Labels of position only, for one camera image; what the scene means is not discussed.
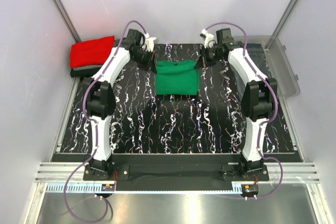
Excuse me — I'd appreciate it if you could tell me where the clear plastic bin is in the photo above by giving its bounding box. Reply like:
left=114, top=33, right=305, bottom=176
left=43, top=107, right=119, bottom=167
left=247, top=36, right=300, bottom=99

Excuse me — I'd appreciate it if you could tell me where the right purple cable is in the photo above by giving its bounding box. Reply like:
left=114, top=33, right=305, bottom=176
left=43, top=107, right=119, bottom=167
left=203, top=22, right=284, bottom=198

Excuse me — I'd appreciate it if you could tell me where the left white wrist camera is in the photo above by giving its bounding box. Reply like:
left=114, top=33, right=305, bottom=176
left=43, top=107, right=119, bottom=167
left=143, top=33, right=157, bottom=52

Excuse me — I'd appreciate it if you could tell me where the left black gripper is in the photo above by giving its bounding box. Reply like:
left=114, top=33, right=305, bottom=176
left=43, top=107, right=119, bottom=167
left=131, top=48, right=156, bottom=74

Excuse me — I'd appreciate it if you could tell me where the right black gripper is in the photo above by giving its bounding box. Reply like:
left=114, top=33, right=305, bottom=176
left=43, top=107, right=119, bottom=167
left=194, top=45, right=224, bottom=70

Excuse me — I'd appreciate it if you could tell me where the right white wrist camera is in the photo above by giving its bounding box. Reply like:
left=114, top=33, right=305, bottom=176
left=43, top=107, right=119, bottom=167
left=200, top=29, right=216, bottom=48

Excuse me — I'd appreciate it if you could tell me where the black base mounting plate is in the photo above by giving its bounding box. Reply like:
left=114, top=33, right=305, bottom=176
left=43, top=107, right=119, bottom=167
left=83, top=154, right=269, bottom=182

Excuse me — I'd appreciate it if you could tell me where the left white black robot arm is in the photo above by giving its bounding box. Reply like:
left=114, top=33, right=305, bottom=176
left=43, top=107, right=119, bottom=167
left=82, top=29, right=157, bottom=180

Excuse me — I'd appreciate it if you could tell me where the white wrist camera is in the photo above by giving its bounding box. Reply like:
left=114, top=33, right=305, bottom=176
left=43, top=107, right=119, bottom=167
left=143, top=33, right=157, bottom=52
left=200, top=29, right=216, bottom=48

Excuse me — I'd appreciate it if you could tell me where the folded red t shirt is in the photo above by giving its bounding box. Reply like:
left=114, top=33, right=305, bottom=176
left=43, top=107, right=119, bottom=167
left=69, top=36, right=115, bottom=68

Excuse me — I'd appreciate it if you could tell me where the purple cable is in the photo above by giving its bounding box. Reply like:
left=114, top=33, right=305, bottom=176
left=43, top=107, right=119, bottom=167
left=203, top=22, right=284, bottom=198
left=62, top=20, right=149, bottom=222

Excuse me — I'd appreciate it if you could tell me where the connector box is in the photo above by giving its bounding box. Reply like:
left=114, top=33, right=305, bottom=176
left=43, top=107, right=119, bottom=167
left=242, top=184, right=259, bottom=195
left=101, top=184, right=116, bottom=191

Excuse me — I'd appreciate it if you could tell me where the aluminium frame rail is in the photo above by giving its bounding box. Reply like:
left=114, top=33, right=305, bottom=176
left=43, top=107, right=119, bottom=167
left=36, top=162, right=320, bottom=184

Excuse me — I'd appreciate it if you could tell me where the right connector box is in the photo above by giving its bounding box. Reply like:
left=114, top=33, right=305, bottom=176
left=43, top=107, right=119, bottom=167
left=242, top=184, right=259, bottom=195

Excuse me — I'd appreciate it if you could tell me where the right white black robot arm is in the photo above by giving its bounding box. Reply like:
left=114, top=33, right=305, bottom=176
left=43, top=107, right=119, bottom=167
left=195, top=28, right=278, bottom=180

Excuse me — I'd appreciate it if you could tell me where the green t shirt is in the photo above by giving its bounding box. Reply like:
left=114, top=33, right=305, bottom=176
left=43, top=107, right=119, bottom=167
left=155, top=60, right=200, bottom=95

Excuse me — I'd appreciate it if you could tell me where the left connector box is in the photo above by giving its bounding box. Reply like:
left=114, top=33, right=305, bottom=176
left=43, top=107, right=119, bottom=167
left=101, top=184, right=116, bottom=191

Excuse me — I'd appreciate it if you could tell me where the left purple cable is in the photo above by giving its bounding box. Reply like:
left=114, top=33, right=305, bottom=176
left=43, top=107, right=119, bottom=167
left=62, top=20, right=149, bottom=222

